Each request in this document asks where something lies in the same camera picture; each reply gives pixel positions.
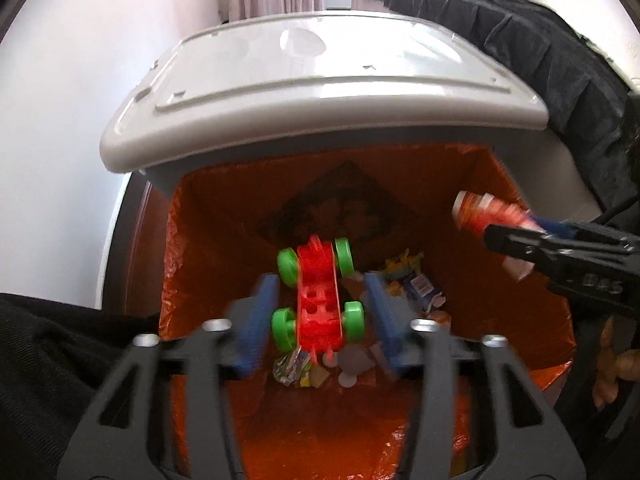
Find yellow wrapper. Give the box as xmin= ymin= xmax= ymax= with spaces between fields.
xmin=382 ymin=249 xmax=425 ymax=281

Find red white wrapper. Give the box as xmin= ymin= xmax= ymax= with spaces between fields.
xmin=451 ymin=190 xmax=546 ymax=281

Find orange plastic bin bag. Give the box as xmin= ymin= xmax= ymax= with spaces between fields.
xmin=159 ymin=142 xmax=576 ymax=480

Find dark quilted jacket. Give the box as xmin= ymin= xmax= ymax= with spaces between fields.
xmin=342 ymin=0 xmax=640 ymax=221

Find person's right hand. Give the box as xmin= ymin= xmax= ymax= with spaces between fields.
xmin=592 ymin=317 xmax=640 ymax=411

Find red toy car green wheels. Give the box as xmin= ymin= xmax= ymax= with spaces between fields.
xmin=270 ymin=235 xmax=368 ymax=366

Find person's black clothing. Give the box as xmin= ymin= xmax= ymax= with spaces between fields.
xmin=0 ymin=292 xmax=161 ymax=480

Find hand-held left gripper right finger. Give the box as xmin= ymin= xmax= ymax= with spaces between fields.
xmin=362 ymin=272 xmax=586 ymax=480

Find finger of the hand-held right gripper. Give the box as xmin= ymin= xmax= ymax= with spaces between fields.
xmin=482 ymin=224 xmax=568 ymax=273
xmin=530 ymin=215 xmax=640 ymax=257

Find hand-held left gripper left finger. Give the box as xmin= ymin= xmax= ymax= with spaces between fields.
xmin=57 ymin=274 xmax=281 ymax=480

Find grey lidded trash bin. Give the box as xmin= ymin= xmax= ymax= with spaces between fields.
xmin=99 ymin=10 xmax=606 ymax=480

